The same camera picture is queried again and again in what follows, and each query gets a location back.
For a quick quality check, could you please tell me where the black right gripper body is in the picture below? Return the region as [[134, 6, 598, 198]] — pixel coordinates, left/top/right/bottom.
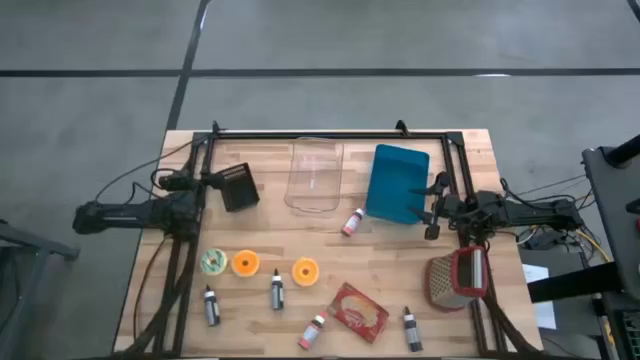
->
[[423, 171, 474, 242]]

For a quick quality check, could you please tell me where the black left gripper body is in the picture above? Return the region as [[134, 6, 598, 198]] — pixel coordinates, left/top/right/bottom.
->
[[158, 168, 207, 193]]

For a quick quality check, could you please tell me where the pink food colouring bottle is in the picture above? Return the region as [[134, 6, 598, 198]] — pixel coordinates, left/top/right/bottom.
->
[[297, 310, 330, 352], [340, 207, 366, 238]]

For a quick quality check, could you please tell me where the green frosted toy donut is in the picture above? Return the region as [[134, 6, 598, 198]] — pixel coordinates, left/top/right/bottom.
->
[[199, 248, 229, 277]]

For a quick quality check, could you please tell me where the orange frosted toy donut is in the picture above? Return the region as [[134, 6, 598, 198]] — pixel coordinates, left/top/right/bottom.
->
[[291, 256, 321, 288], [230, 249, 262, 279]]

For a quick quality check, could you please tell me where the red cookie package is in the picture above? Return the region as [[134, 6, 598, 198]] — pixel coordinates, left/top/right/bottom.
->
[[327, 281, 391, 345]]

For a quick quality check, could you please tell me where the black food colouring bottle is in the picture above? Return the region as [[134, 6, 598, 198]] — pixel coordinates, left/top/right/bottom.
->
[[402, 305, 425, 354], [203, 284, 222, 328], [269, 268, 286, 311]]

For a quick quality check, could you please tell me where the black slotted plastic basket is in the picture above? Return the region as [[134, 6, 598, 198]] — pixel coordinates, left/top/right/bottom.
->
[[218, 162, 261, 213]]

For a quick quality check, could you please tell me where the blue plastic bin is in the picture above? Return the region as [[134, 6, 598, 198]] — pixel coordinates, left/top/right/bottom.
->
[[364, 143, 431, 225]]

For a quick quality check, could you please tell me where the clear plastic container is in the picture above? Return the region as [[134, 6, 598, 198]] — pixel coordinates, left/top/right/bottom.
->
[[283, 137, 346, 215]]

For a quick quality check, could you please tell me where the white paper sheet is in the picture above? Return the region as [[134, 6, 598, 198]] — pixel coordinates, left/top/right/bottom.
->
[[521, 263, 558, 331]]

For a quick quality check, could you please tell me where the black flat bar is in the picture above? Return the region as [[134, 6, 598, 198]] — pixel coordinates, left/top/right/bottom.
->
[[527, 260, 624, 304]]

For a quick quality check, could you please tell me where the grey equipment cart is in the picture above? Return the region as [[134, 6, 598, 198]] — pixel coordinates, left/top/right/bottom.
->
[[581, 133, 640, 360]]

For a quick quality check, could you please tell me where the grey metal stand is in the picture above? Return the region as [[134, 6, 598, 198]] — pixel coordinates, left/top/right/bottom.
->
[[0, 218, 81, 360]]

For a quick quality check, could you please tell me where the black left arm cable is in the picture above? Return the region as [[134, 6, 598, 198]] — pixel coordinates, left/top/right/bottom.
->
[[93, 141, 196, 204]]

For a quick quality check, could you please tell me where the metal box grater red handle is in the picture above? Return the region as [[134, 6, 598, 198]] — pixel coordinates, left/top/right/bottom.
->
[[424, 244, 491, 314]]

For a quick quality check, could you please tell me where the black aluminium table frame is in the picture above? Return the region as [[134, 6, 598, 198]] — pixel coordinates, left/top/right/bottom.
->
[[149, 130, 506, 357]]

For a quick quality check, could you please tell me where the black braided cable bundle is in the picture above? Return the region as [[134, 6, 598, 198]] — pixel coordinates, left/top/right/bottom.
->
[[479, 292, 534, 357], [122, 234, 199, 357]]

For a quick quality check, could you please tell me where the thin brown cable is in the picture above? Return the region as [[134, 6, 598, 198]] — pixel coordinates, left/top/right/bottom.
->
[[132, 234, 169, 346]]

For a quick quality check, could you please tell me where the yellow cable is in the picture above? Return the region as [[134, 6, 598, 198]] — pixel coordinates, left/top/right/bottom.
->
[[574, 227, 612, 265]]

